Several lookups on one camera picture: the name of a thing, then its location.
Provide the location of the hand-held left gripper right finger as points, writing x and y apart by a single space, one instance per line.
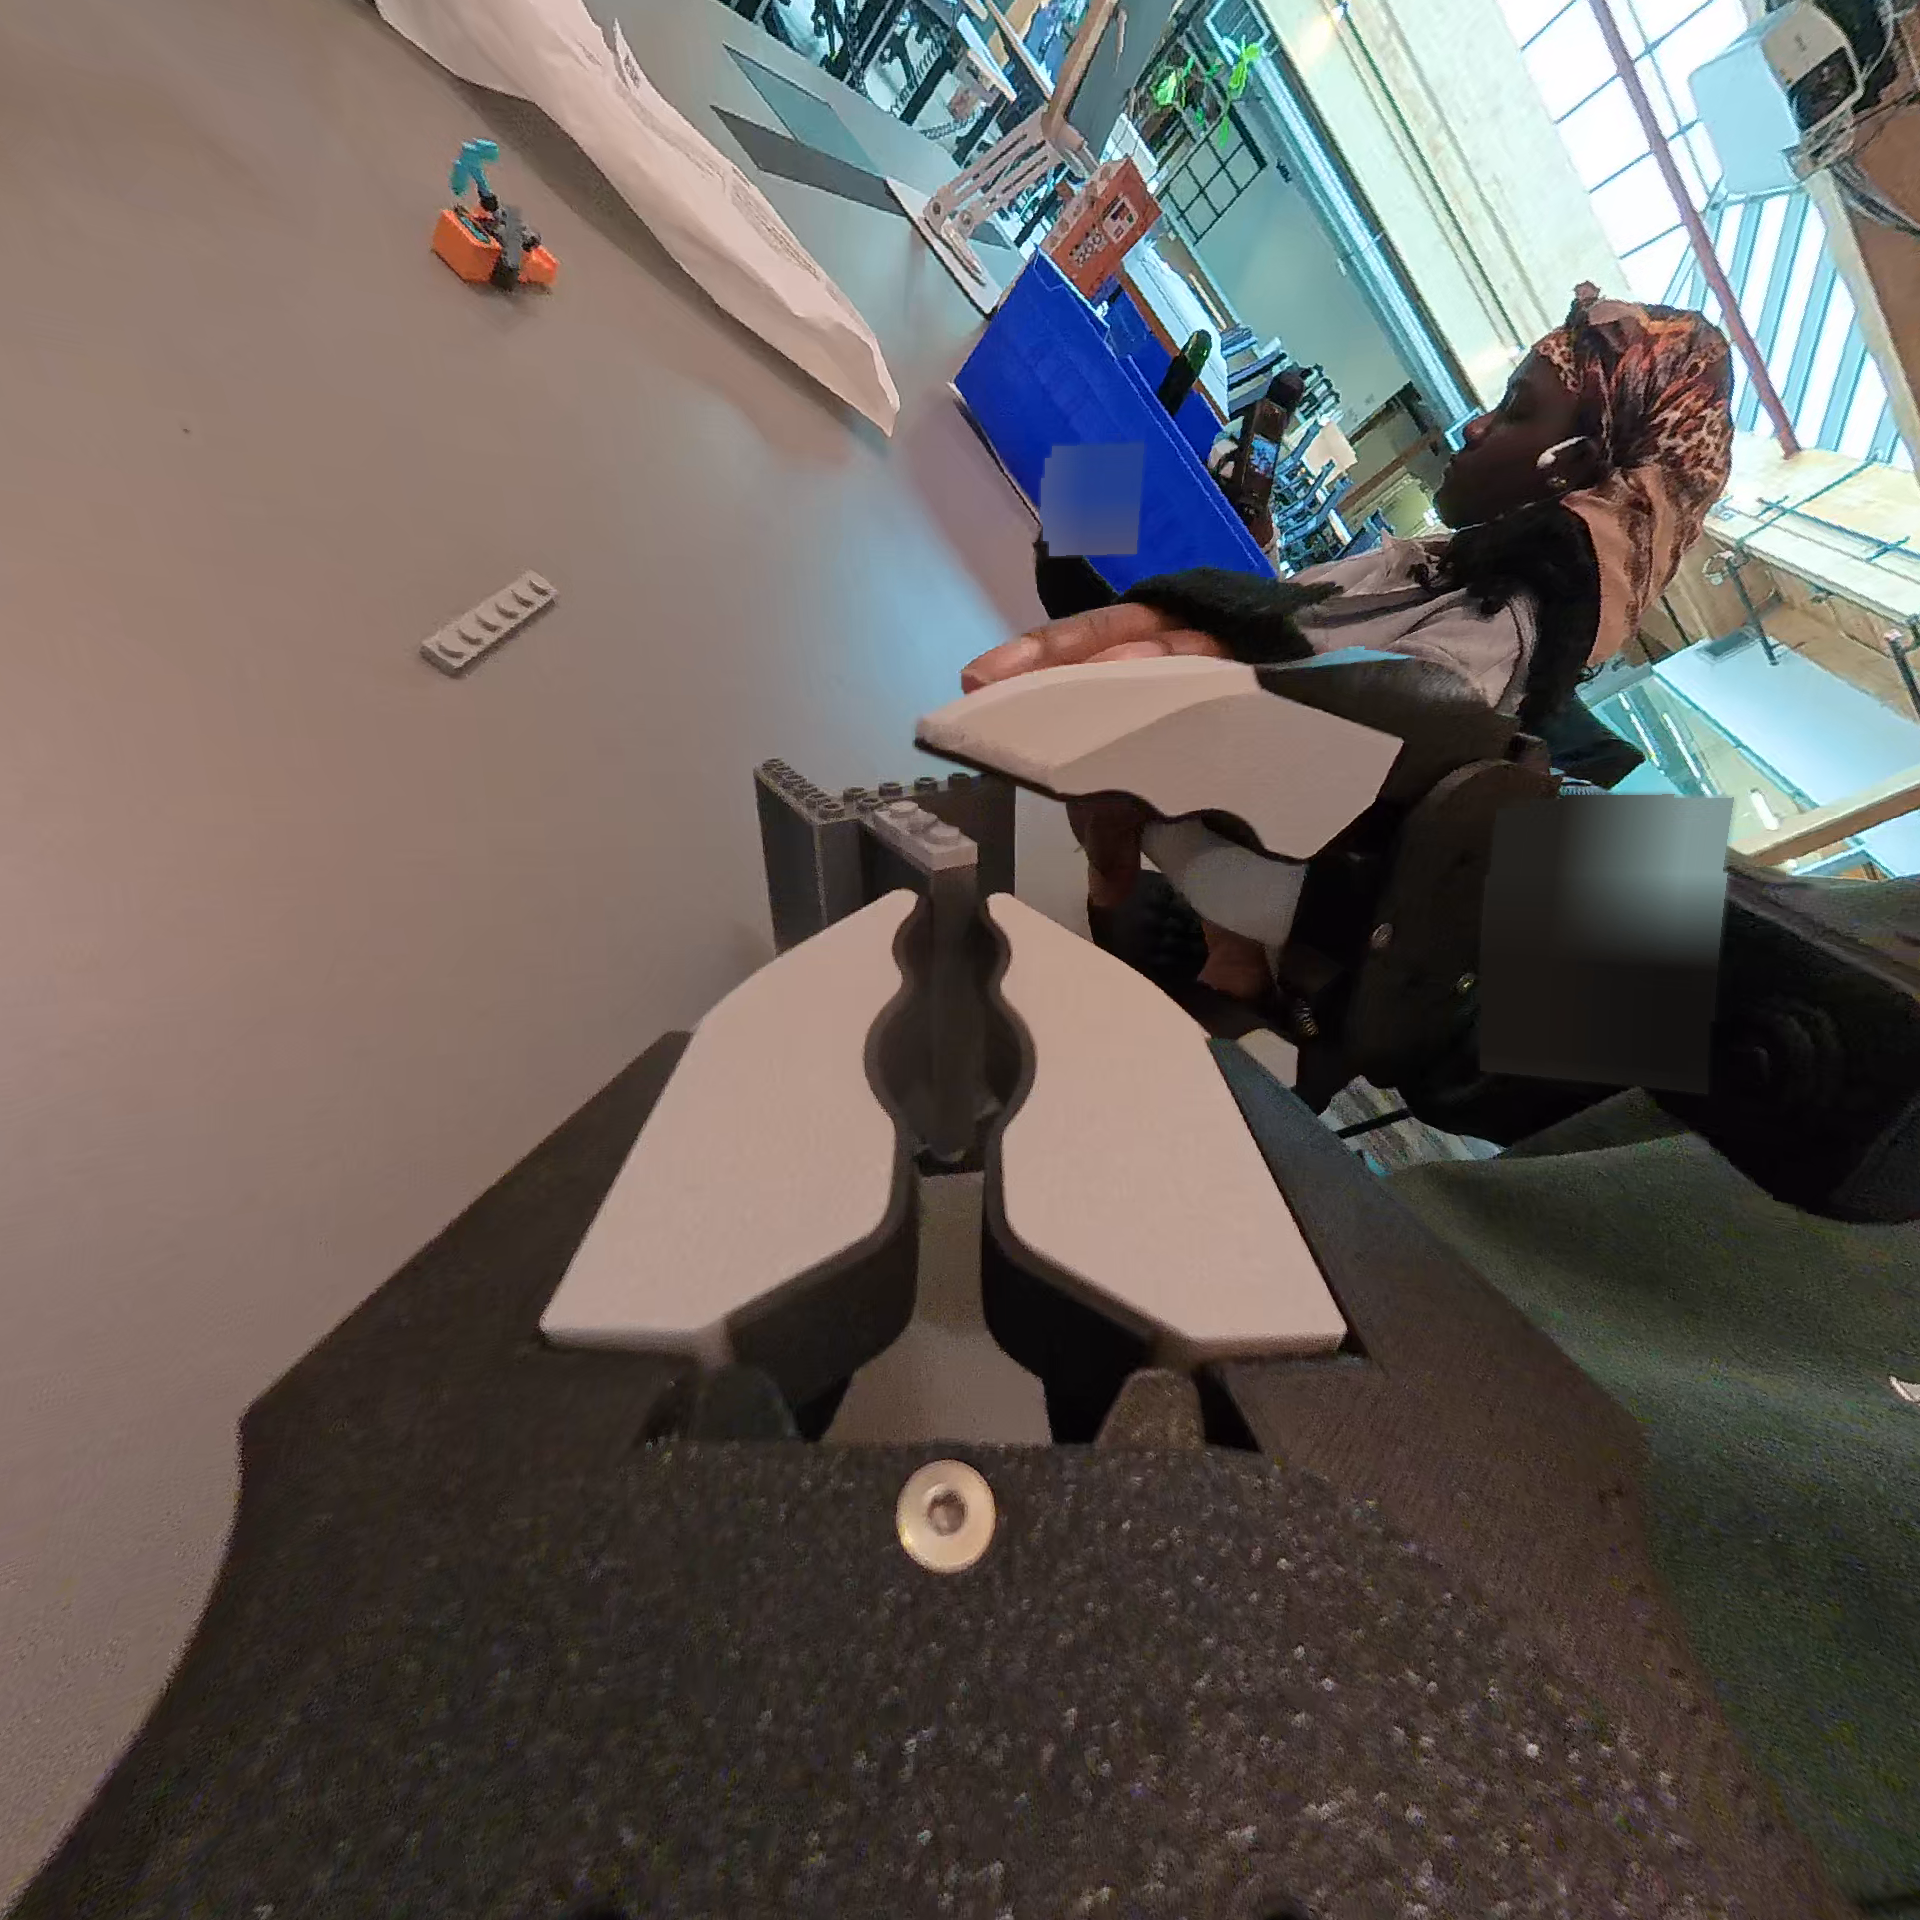
1171 1184

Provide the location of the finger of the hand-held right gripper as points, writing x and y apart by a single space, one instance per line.
1171 734

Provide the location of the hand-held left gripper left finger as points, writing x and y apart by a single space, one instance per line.
734 1172

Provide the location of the short light grey plate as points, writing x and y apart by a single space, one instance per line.
922 835

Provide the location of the dark grey cross wall piece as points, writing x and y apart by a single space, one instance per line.
811 869

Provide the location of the person's right hand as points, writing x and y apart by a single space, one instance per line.
1110 855

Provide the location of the black smartphone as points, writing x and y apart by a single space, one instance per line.
1263 452

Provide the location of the blue plastic bin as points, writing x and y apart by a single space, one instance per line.
1079 376

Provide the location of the orange cardboard box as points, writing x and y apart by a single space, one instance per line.
1102 225

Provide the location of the long light grey plate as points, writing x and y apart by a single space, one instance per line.
489 628

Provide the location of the white paper bag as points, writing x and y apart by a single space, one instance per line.
676 166

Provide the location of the orange brick mini build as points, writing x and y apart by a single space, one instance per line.
489 240

